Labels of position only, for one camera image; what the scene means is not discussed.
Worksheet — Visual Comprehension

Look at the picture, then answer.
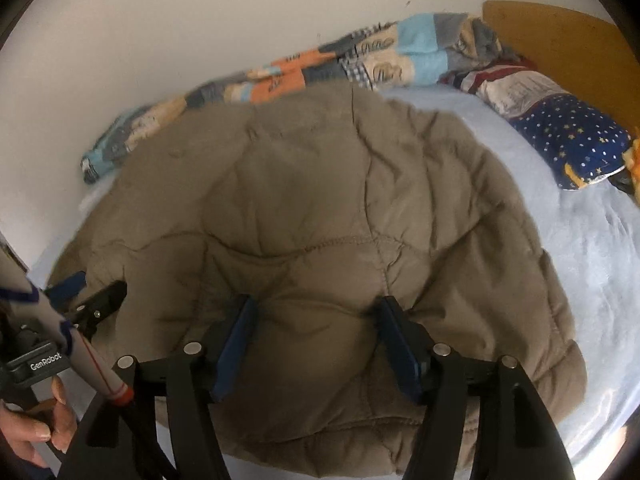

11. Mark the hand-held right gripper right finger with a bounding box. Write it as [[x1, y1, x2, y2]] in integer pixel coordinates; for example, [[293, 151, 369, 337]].
[[374, 296, 576, 480]]

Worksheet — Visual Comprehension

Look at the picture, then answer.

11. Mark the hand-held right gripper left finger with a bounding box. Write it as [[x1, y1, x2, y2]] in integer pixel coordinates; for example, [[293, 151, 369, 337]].
[[60, 294, 259, 480]]

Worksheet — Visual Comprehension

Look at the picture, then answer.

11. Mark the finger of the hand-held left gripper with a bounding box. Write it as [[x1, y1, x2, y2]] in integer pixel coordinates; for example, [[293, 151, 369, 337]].
[[44, 271, 89, 311], [62, 280, 128, 339]]

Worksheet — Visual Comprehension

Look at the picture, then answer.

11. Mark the khaki quilted jacket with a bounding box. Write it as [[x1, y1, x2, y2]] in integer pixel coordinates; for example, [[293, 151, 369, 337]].
[[47, 80, 589, 476]]

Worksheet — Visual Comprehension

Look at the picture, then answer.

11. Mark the person's left hand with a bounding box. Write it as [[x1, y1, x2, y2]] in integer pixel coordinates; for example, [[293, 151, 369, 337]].
[[0, 376, 79, 468]]

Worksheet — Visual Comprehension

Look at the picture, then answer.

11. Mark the light blue bed sheet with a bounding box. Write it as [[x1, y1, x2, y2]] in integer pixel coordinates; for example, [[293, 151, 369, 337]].
[[30, 82, 640, 480]]

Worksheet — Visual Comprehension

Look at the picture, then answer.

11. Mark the navy star-print pillow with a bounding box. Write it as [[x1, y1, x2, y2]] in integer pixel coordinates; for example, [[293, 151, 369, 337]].
[[507, 95, 634, 191]]

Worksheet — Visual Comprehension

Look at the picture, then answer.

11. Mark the patchwork printed blanket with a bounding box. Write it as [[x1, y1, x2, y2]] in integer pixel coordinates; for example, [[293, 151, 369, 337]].
[[81, 11, 521, 185]]

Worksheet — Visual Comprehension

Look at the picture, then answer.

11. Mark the orange plush toy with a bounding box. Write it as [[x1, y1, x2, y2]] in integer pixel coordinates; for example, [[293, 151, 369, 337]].
[[622, 135, 640, 206]]

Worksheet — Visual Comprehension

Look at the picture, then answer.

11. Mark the wooden headboard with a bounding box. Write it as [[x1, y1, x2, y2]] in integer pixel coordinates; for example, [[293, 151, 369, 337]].
[[481, 0, 640, 136]]

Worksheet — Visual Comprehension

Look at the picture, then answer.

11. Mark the white sleeved cable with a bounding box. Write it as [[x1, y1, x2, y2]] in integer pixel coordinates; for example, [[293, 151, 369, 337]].
[[0, 245, 136, 409]]

